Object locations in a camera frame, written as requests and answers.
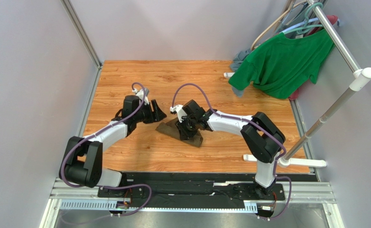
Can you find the aluminium frame post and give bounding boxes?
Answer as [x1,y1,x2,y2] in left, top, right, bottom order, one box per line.
[60,0,103,69]

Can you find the grey blue cloth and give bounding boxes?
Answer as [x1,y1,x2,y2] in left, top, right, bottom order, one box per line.
[229,49,252,97]

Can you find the beige clothes hanger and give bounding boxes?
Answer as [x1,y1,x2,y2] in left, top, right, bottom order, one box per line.
[250,0,306,51]

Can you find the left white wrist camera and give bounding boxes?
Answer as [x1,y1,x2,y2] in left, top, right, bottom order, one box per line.
[132,87,150,105]

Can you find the light blue clothes hanger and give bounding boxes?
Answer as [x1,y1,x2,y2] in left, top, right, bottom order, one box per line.
[281,18,319,34]

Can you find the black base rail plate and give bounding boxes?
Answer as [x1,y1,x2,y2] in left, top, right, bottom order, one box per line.
[93,171,285,209]

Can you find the metal clothes rack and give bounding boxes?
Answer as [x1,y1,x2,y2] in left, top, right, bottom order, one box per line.
[223,0,371,168]

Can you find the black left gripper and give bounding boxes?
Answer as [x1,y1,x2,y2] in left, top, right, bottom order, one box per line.
[134,100,167,124]

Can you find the brown cloth napkin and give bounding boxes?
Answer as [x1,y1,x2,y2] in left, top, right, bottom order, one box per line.
[155,118,203,148]

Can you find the teal clothes hanger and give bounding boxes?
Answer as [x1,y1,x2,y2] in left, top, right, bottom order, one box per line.
[281,2,323,35]

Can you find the purple cable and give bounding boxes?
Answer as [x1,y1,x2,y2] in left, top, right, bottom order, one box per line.
[58,82,153,226]
[171,83,293,221]

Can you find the green t-shirt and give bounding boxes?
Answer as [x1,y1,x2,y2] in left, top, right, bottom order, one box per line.
[228,30,334,99]

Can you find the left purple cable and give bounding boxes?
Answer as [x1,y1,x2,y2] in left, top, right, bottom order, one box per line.
[58,82,153,226]

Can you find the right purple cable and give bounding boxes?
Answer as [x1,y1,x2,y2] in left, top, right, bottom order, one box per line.
[171,83,293,221]

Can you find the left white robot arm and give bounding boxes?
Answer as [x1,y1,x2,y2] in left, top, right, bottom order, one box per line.
[59,95,167,188]

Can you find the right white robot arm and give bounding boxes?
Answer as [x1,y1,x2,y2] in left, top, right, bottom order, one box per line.
[170,100,285,198]

